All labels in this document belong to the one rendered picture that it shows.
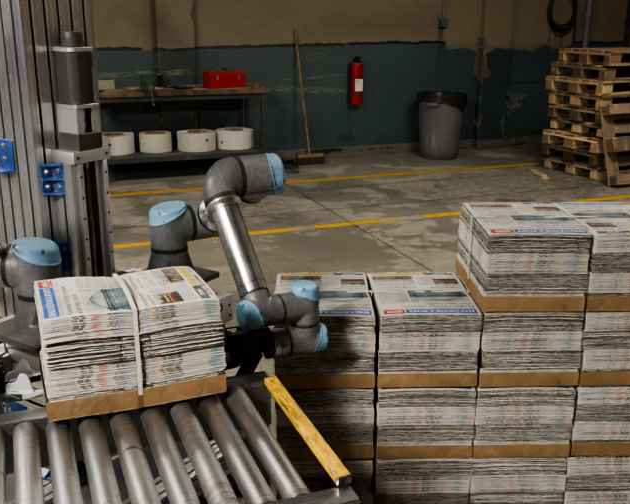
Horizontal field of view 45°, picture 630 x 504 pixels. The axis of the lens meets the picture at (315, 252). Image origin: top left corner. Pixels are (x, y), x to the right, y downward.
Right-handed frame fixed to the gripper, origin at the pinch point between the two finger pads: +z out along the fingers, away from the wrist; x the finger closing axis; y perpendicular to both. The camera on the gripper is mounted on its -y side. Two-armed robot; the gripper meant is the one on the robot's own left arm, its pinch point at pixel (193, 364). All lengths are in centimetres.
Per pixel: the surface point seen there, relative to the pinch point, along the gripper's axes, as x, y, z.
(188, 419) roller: 29.4, -1.1, 8.0
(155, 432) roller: 31.6, -1.6, 15.4
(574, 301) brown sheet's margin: 17, 7, -103
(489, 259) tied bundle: 8, 20, -81
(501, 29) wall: -645, 131, -542
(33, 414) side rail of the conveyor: 15.4, 0.2, 38.2
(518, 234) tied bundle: 12, 26, -88
